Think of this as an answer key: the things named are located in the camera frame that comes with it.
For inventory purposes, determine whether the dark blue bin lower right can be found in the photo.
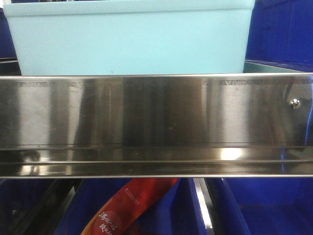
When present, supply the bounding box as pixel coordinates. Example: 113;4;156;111
207;178;313;235

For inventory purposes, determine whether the dark blue bin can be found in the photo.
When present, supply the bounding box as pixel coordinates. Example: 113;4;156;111
207;178;313;235
246;0;313;72
54;178;207;235
0;8;16;58

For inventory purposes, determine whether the light blue plastic bin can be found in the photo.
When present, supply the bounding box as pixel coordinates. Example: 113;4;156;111
3;0;255;75

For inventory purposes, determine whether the dark blue bin upper left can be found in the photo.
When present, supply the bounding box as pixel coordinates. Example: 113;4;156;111
0;8;16;58

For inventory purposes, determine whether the steel shelf divider strip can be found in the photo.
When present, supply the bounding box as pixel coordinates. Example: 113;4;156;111
193;178;214;235

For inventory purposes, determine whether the red snack package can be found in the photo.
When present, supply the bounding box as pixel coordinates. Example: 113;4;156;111
81;178;178;235

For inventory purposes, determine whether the dark blue bin upper right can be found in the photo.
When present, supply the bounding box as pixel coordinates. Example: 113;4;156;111
246;0;313;72

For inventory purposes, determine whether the stainless steel shelf rail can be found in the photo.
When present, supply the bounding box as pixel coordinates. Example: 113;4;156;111
0;73;313;178

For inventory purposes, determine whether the dark blue bin lower middle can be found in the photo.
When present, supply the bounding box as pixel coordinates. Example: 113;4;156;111
54;178;207;235

